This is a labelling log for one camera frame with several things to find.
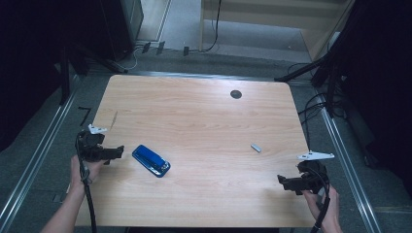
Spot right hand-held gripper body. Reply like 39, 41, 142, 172
292, 150, 335, 196

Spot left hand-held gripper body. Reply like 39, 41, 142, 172
76, 123, 113, 163

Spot blue stapler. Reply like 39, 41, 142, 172
131, 144, 172, 179

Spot person's left hand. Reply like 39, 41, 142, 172
70, 154, 107, 192

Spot person's right hand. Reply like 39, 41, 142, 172
302, 185, 342, 227

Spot black curtain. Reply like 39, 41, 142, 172
324, 0, 412, 198
0, 0, 108, 153

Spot black metal stand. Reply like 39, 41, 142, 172
273, 48, 341, 117

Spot dark cabinet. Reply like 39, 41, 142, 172
96, 0, 146, 63

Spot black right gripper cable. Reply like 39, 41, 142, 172
310, 166, 332, 233

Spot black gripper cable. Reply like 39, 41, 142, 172
310, 166, 332, 233
75, 133, 98, 233

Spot metal floor rail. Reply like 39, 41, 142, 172
314, 93, 384, 233
0, 75, 82, 233

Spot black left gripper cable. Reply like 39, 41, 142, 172
75, 133, 98, 233

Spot black floor cables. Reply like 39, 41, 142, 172
287, 61, 348, 150

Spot white floor cable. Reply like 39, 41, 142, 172
114, 46, 144, 74

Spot black hanging cable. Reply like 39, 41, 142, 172
189, 0, 223, 54

